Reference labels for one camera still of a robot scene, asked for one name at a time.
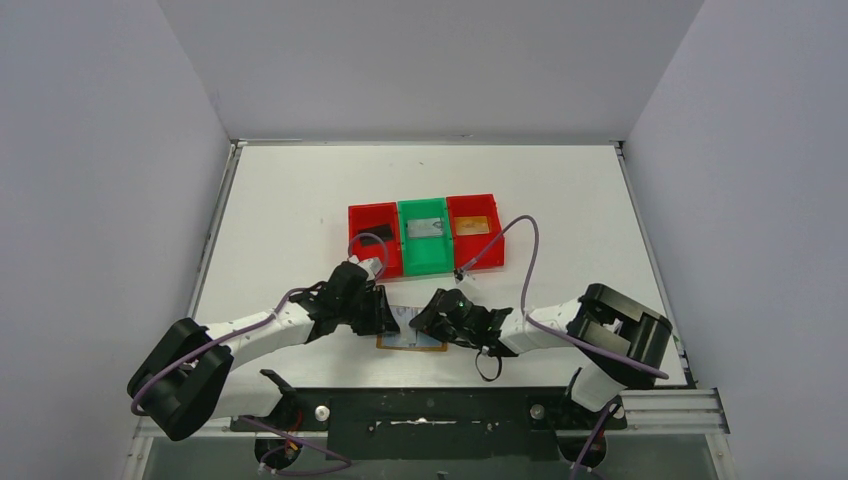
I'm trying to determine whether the silver card in green bin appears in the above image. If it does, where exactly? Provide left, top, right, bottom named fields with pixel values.
left=406, top=217, right=444, bottom=239

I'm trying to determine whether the gold card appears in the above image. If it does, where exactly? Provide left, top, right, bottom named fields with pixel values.
left=454, top=216, right=491, bottom=236

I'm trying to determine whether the red bin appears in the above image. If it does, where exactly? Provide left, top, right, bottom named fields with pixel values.
left=348, top=202, right=404, bottom=279
left=446, top=193, right=502, bottom=268

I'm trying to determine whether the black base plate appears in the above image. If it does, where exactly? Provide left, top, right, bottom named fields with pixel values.
left=291, top=387, right=571, bottom=463

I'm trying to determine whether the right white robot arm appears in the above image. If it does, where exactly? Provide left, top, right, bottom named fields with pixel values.
left=409, top=283, right=672, bottom=412

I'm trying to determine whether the yellow leather card holder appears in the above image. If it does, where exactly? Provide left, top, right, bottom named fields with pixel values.
left=376, top=305, right=448, bottom=352

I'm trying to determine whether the right red bin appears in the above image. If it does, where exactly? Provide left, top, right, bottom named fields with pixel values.
left=446, top=193, right=502, bottom=268

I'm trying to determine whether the black card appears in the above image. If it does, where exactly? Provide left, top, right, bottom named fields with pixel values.
left=357, top=224, right=395, bottom=246

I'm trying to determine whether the left red bin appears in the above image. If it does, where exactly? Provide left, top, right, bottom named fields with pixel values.
left=348, top=202, right=404, bottom=279

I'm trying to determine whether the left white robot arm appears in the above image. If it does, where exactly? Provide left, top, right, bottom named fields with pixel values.
left=127, top=256, right=399, bottom=441

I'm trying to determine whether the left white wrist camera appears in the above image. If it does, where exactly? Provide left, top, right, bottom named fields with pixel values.
left=351, top=256, right=384, bottom=280

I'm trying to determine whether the green middle bin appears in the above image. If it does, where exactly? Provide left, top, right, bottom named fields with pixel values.
left=397, top=197, right=455, bottom=276

